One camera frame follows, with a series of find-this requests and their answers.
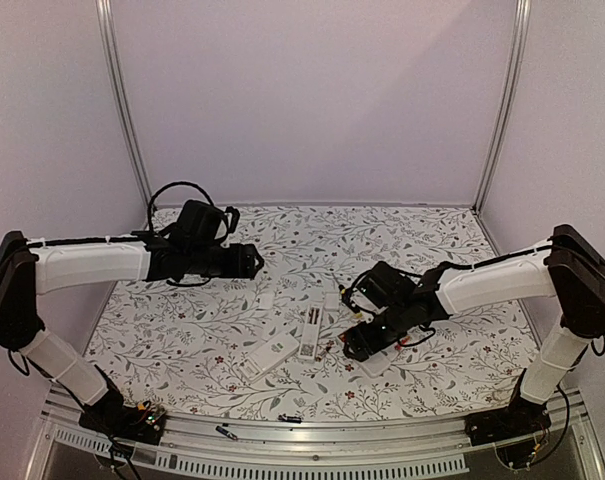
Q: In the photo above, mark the floral patterned table mat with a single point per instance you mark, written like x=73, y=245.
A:
x=181, y=347

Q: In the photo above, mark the yellow handled screwdriver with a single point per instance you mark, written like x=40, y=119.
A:
x=346, y=293

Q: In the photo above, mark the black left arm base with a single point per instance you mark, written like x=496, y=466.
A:
x=142, y=423

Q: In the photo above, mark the blue battery on rail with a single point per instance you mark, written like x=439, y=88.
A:
x=223, y=430

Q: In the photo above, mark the left aluminium frame post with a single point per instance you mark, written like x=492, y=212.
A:
x=116, y=77

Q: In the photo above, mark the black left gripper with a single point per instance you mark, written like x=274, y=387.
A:
x=244, y=263

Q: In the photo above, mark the dark battery on rail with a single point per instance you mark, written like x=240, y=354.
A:
x=290, y=419

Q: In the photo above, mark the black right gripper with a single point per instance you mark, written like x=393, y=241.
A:
x=351, y=337

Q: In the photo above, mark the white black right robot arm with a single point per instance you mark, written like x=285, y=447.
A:
x=564, y=266

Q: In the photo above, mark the right aluminium frame post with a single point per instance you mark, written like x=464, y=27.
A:
x=507, y=100

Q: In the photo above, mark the aluminium front rail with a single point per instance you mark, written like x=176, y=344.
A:
x=410, y=448

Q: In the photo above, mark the aluminium frame post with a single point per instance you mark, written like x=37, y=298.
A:
x=116, y=77
x=507, y=100

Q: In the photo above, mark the white air conditioner remote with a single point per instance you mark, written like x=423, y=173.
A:
x=268, y=356

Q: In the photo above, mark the white remote control with batteries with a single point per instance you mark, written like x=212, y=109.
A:
x=310, y=333

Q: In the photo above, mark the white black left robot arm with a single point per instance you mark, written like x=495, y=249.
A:
x=75, y=274

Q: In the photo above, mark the small white battery cover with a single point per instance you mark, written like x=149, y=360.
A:
x=331, y=301

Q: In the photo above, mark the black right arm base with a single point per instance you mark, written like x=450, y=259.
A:
x=517, y=419

